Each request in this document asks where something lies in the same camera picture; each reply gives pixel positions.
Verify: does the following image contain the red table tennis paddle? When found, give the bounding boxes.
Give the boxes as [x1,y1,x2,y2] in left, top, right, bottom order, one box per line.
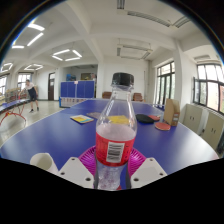
[148,114,162,122]
[154,121,172,132]

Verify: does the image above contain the tall black-framed window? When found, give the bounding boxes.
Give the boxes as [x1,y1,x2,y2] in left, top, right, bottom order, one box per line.
[155,61,176,107]

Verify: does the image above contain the small colourful booklet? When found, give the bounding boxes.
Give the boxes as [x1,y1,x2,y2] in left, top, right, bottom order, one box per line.
[70,114,95,125]

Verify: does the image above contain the ceiling lights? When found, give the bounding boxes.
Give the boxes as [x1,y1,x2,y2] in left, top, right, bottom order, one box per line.
[0,21,83,73]

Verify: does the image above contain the beige cabinet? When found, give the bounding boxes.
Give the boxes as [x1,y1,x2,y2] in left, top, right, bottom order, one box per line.
[201,111,224,151]
[182,103,204,134]

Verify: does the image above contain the folded blue table tennis tables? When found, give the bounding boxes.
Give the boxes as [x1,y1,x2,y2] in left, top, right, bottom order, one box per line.
[59,79,96,99]

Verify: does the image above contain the dark door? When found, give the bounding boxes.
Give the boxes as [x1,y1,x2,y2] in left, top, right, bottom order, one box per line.
[47,72,56,102]

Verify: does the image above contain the large black-framed window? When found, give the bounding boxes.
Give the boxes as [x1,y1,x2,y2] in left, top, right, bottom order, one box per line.
[193,63,224,114]

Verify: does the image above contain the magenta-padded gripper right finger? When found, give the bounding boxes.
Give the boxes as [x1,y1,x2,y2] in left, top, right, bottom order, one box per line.
[126,147,168,190]

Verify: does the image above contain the brown armchair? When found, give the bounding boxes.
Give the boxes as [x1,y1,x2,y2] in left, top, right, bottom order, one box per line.
[132,92,144,103]
[101,91,113,100]

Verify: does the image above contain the blue red-legged table tennis table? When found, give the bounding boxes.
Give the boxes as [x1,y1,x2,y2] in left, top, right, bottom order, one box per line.
[0,98,31,128]

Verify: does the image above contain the brown cardboard box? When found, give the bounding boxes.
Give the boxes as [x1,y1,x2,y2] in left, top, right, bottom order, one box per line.
[163,98,181,127]

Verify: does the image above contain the clear red-labelled drink bottle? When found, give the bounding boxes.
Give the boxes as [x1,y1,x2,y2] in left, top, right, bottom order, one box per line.
[95,72,138,191]

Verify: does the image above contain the person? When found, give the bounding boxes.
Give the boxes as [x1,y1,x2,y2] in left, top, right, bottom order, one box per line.
[19,79,40,114]

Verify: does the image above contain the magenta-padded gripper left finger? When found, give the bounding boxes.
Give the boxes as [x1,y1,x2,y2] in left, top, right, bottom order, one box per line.
[57,145,98,190]

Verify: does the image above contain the white paper cup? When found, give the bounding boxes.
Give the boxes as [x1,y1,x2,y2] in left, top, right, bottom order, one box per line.
[29,152,60,176]

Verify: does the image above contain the grey-brown booklet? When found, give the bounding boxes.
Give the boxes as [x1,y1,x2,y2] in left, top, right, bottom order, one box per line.
[86,111,103,120]

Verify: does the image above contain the black paddle case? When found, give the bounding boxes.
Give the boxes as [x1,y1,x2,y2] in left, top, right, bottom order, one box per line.
[135,113,155,125]

